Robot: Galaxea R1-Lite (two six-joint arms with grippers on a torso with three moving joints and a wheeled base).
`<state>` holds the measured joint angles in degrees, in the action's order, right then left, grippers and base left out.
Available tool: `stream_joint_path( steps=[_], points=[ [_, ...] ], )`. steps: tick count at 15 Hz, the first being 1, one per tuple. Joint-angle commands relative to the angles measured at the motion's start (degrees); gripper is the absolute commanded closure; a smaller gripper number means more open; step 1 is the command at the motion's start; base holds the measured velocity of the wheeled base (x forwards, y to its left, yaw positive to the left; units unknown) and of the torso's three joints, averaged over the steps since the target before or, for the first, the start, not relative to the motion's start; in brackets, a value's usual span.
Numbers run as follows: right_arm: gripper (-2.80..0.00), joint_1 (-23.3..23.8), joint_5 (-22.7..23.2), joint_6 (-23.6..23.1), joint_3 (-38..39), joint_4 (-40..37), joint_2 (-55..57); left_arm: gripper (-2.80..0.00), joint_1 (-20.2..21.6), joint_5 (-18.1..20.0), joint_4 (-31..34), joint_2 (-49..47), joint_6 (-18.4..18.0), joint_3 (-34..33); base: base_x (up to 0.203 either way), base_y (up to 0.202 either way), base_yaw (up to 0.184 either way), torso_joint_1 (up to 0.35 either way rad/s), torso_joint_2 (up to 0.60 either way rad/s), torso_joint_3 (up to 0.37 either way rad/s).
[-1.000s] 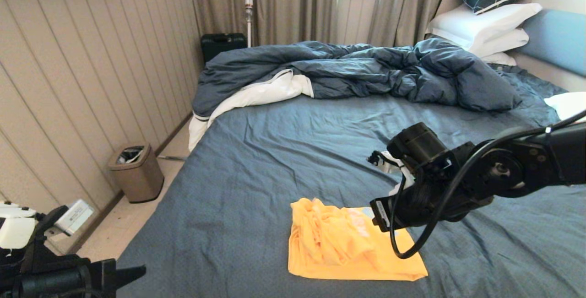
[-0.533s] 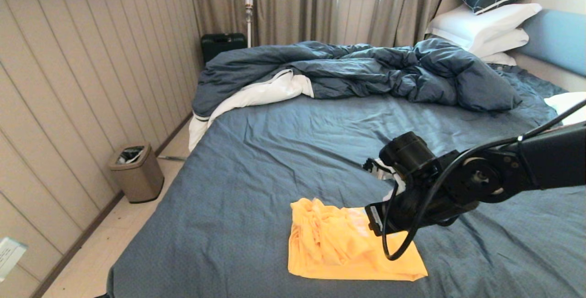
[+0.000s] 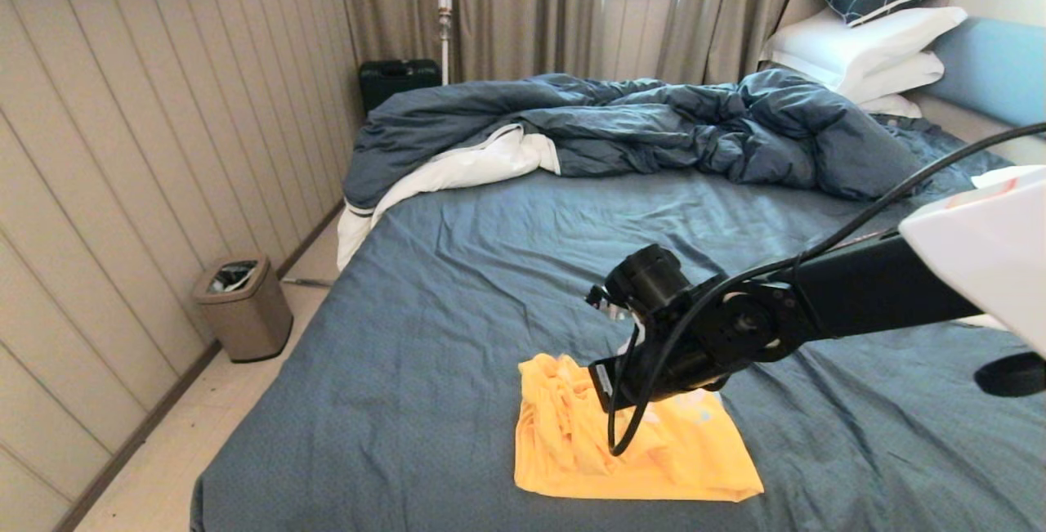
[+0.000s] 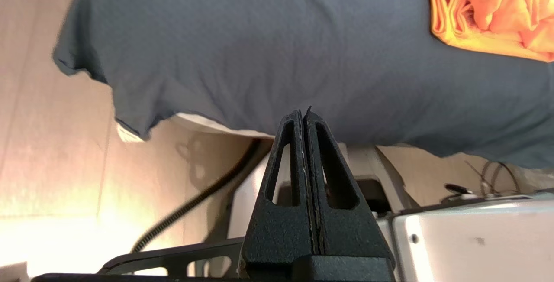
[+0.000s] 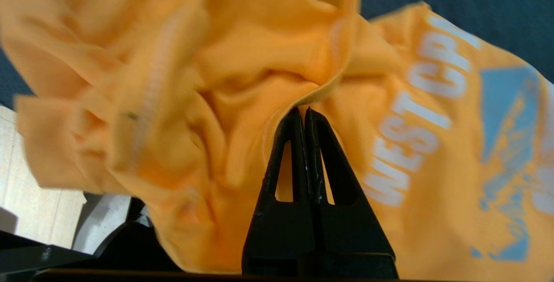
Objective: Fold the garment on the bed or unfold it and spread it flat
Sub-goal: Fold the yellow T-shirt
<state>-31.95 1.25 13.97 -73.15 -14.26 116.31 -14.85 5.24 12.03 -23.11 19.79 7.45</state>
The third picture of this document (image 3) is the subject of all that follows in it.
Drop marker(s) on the small white pillow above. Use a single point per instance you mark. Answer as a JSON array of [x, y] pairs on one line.
[[892, 106]]

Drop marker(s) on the medium white pillow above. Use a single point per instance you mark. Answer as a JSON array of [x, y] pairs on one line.
[[899, 75]]

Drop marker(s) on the yellow t-shirt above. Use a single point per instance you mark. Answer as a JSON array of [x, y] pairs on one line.
[[629, 450]]

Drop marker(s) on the dark blue bed sheet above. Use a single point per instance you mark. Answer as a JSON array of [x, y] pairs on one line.
[[490, 287]]

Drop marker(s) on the dark trash bag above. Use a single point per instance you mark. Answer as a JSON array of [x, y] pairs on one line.
[[233, 278]]

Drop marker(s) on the crumpled dark blue duvet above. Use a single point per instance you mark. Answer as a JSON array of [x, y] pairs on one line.
[[654, 123]]

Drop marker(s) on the wide beige curtain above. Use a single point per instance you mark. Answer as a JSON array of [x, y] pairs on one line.
[[523, 9]]

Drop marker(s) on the narrow beige curtain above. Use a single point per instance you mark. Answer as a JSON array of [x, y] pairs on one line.
[[719, 9]]

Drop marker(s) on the white stick vacuum cleaner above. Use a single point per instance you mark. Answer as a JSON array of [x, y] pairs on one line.
[[443, 1]]

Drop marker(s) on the black suitcase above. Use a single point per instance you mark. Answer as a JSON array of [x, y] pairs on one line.
[[392, 82]]

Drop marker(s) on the white duvet lining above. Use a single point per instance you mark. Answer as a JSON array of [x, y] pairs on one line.
[[474, 166]]

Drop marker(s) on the beige trash bin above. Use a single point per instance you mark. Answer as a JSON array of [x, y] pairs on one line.
[[245, 319]]

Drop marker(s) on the blue headboard pad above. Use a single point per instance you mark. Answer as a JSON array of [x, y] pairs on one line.
[[997, 73]]

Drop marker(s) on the large white pillow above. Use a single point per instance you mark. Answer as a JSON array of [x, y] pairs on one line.
[[858, 41]]

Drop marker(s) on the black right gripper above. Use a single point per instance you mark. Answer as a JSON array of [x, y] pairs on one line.
[[678, 352]]

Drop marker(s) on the grey metal rod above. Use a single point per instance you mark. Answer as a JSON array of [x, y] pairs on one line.
[[309, 282]]

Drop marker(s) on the beige bed headboard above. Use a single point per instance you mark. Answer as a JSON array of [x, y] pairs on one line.
[[981, 127]]

